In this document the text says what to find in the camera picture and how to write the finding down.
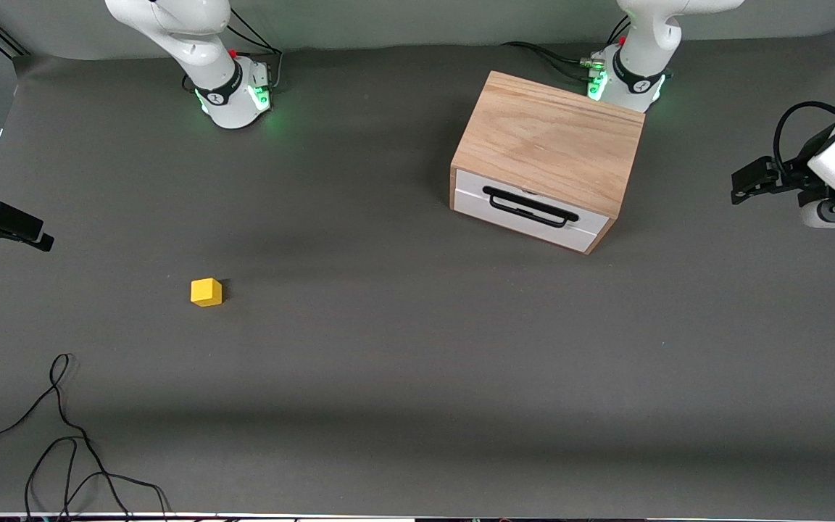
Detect yellow cube block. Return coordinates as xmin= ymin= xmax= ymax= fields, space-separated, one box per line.
xmin=191 ymin=278 xmax=223 ymax=307

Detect black metal drawer handle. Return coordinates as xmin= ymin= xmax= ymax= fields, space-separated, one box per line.
xmin=483 ymin=186 xmax=579 ymax=228

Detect white-fronted wooden drawer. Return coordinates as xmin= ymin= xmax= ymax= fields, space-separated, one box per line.
xmin=454 ymin=169 xmax=610 ymax=253

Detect wooden drawer cabinet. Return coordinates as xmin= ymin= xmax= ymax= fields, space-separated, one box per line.
xmin=450 ymin=70 xmax=647 ymax=254

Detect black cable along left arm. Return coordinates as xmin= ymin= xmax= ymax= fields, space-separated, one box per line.
xmin=773 ymin=101 xmax=835 ymax=169

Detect thin black loose cable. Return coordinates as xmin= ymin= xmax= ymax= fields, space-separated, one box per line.
xmin=0 ymin=353 xmax=172 ymax=520

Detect black cables at left arm base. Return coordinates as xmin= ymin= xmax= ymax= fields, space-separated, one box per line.
xmin=501 ymin=16 xmax=632 ymax=82

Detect black cables at arm base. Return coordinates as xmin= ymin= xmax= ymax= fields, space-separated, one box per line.
xmin=501 ymin=16 xmax=632 ymax=82
xmin=228 ymin=7 xmax=285 ymax=92

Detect black cables at right arm base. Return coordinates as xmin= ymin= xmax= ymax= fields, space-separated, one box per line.
xmin=228 ymin=7 xmax=285 ymax=92

